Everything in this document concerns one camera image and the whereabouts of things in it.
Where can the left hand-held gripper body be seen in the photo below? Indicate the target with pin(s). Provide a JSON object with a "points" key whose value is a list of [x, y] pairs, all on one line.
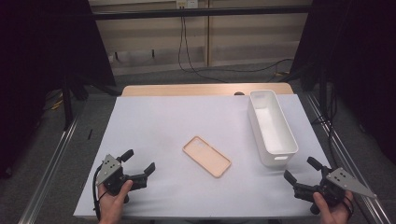
{"points": [[109, 169]]}

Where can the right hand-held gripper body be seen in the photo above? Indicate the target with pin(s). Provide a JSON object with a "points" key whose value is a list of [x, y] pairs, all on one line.
{"points": [[342, 182]]}

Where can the beige phone case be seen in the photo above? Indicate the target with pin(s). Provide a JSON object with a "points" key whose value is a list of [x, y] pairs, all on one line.
{"points": [[207, 157]]}

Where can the person's right hand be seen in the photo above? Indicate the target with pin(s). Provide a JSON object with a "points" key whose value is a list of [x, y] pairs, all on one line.
{"points": [[334, 214]]}

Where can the person's left hand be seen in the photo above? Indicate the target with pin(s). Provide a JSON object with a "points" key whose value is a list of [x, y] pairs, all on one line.
{"points": [[112, 207]]}

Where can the small black floor object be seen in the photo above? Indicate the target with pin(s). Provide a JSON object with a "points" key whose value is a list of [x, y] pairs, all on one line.
{"points": [[90, 134]]}

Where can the white plastic storage bin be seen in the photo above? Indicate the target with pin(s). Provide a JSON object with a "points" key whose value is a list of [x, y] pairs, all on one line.
{"points": [[274, 130]]}

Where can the white table mat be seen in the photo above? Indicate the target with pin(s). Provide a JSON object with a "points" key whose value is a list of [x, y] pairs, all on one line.
{"points": [[174, 124]]}

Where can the black metal stand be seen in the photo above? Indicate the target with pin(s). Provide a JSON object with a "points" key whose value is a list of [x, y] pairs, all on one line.
{"points": [[67, 102]]}

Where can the light wooden table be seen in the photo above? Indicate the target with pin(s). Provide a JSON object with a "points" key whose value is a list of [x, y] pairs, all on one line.
{"points": [[186, 89]]}

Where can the dark curtain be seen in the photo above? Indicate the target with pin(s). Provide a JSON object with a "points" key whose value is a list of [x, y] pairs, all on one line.
{"points": [[361, 62], [37, 62]]}

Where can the black horizontal metal bar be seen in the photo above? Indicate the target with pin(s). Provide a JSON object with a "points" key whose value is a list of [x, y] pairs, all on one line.
{"points": [[199, 12]]}

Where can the metal floor rail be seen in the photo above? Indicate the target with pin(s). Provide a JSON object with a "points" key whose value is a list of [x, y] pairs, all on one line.
{"points": [[46, 174], [351, 165]]}

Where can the white wall power outlet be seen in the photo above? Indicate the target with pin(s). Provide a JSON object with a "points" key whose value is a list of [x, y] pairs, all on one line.
{"points": [[186, 3]]}

